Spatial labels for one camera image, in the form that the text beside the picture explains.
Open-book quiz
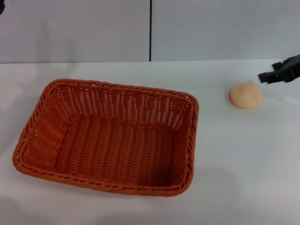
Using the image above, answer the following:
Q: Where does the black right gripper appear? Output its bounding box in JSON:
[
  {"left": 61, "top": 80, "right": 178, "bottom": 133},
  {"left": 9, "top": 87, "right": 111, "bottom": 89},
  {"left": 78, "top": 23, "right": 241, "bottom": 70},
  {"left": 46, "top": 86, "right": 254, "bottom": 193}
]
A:
[{"left": 257, "top": 53, "right": 300, "bottom": 84}]

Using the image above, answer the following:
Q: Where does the pale peach steamed bun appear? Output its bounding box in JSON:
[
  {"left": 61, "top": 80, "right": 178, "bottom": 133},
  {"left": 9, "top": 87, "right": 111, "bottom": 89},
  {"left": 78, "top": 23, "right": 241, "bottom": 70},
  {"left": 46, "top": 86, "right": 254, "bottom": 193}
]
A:
[{"left": 229, "top": 82, "right": 262, "bottom": 109}]

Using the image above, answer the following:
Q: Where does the orange woven plastic basket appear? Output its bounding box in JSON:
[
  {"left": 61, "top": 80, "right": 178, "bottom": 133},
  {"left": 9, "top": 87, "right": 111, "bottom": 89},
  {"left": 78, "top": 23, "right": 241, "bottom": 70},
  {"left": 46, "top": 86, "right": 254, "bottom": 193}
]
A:
[{"left": 12, "top": 78, "right": 200, "bottom": 198}]

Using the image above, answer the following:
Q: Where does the black vertical wall joint strip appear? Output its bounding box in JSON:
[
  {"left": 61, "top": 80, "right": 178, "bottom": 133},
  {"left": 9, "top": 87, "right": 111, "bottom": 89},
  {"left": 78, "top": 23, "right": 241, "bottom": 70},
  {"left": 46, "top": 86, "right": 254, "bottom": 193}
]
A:
[{"left": 148, "top": 0, "right": 153, "bottom": 62}]

